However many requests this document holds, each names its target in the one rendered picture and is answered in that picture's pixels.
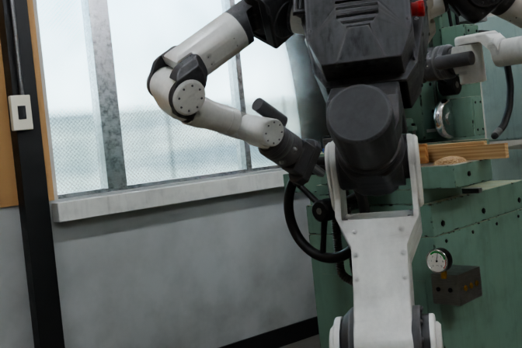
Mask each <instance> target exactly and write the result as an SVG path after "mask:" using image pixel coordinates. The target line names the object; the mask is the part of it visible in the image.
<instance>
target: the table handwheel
mask: <svg viewBox="0 0 522 348"><path fill-rule="evenodd" d="M316 164H317V165H325V157H323V156H321V157H318V161H317V162H316ZM296 187H297V188H298V189H299V190H301V191H302V192H303V193H304V194H305V195H306V196H307V197H308V198H309V199H310V200H311V202H312V203H313V205H312V209H311V211H312V214H313V216H314V218H315V219H316V220H317V221H319V222H321V243H320V250H318V249H316V248H315V247H314V246H312V245H311V244H310V243H309V242H308V241H307V240H306V239H305V237H304V236H303V235H302V233H301V231H300V229H299V227H298V224H297V222H296V219H295V216H294V192H295V190H296ZM353 191H354V193H351V194H350V195H348V196H346V202H347V203H348V202H350V206H351V210H356V209H359V214H361V213H370V206H369V201H368V198H367V196H364V195H361V194H359V193H358V192H356V191H355V190H353ZM284 216H285V220H286V223H287V227H288V229H289V232H290V234H291V236H292V238H293V239H294V240H295V242H296V243H297V245H298V246H299V247H300V248H301V249H302V250H303V251H304V252H305V253H306V254H307V255H309V256H310V257H311V258H313V259H316V260H318V261H320V262H324V263H340V262H342V261H345V260H347V259H349V258H350V257H351V249H350V247H349V246H347V247H346V248H345V249H343V250H341V251H339V252H331V253H330V252H326V235H327V224H328V221H330V220H332V219H334V218H335V211H334V210H333V209H332V202H331V198H325V199H321V200H319V199H318V198H317V197H316V196H315V195H313V194H312V193H311V192H310V191H309V190H308V189H307V188H306V187H305V186H304V185H303V186H294V185H293V183H292V182H291V181H290V180H288V182H287V185H286V189H285V192H284Z"/></svg>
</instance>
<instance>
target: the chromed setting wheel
mask: <svg viewBox="0 0 522 348"><path fill-rule="evenodd" d="M452 106H453V103H452V101H451V100H449V99H442V100H441V101H439V102H438V104H437V105H436V107H435V110H434V115H433V118H434V124H435V128H436V130H437V133H438V134H439V135H440V136H441V137H442V138H444V139H451V138H453V137H454V136H455V130H454V114H453V112H452Z"/></svg>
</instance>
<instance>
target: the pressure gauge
mask: <svg viewBox="0 0 522 348"><path fill-rule="evenodd" d="M437 253H438V255H437ZM436 260H437V261H438V262H437V263H436ZM452 263H453V259H452V256H451V254H450V253H449V252H448V251H447V250H446V249H444V248H437V249H432V250H430V251H429V252H428V253H427V255H426V264H427V266H428V267H429V269H430V270H431V271H433V272H434V273H440V275H441V279H447V270H449V269H450V268H451V266H452Z"/></svg>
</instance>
